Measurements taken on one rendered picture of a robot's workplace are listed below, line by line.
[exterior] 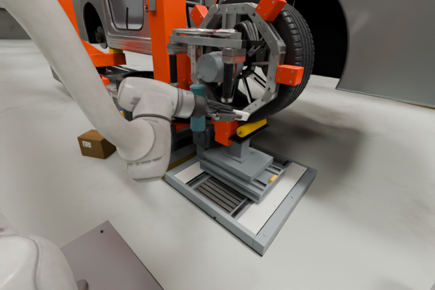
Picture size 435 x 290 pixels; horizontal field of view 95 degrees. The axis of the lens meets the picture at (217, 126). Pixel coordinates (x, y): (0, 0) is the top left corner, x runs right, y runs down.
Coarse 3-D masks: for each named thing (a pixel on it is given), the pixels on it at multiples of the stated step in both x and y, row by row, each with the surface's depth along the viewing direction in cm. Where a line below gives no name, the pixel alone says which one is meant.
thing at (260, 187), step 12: (204, 168) 144; (216, 168) 135; (276, 168) 136; (228, 180) 130; (240, 180) 129; (264, 180) 130; (276, 180) 131; (240, 192) 126; (252, 192) 119; (264, 192) 119
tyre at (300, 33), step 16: (224, 0) 101; (240, 0) 95; (256, 0) 90; (288, 16) 86; (288, 32) 85; (304, 32) 92; (288, 48) 87; (304, 48) 90; (288, 64) 89; (304, 64) 92; (304, 80) 101; (288, 96) 95; (256, 112) 108; (272, 112) 102
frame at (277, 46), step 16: (208, 16) 100; (256, 16) 84; (272, 32) 82; (192, 48) 114; (272, 48) 83; (192, 64) 117; (272, 64) 85; (192, 80) 121; (272, 80) 88; (208, 96) 118; (272, 96) 90
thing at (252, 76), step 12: (216, 24) 108; (216, 36) 117; (216, 48) 124; (252, 48) 100; (252, 60) 104; (252, 72) 105; (216, 84) 128; (264, 84) 102; (216, 96) 124; (240, 96) 132; (240, 108) 114
